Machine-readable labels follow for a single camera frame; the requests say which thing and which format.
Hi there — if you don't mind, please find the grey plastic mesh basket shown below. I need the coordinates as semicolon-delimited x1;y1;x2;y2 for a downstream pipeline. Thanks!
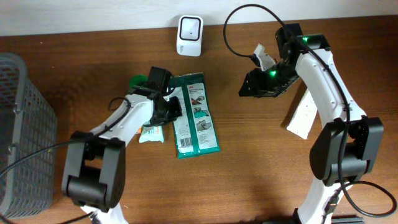
1;53;57;219

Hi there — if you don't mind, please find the white barcode scanner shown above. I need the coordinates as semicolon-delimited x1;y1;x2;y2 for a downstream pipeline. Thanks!
176;15;204;57

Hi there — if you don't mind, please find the white tube with tan cap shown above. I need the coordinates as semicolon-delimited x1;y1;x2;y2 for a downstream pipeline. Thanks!
287;89;317;139

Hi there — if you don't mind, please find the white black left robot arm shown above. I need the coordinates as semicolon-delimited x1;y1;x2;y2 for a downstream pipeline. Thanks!
62;86;182;223

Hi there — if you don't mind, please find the green lid jar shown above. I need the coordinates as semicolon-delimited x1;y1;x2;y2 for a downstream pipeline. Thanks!
129;74;148;88

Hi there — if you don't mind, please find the dark green 3M package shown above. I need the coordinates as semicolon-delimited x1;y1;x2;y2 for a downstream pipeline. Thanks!
171;72;221;159

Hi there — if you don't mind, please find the mint green wipes packet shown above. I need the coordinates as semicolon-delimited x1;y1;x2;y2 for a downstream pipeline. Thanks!
139;126;164;143

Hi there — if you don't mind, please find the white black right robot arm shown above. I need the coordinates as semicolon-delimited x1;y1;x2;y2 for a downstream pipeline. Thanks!
239;23;384;223

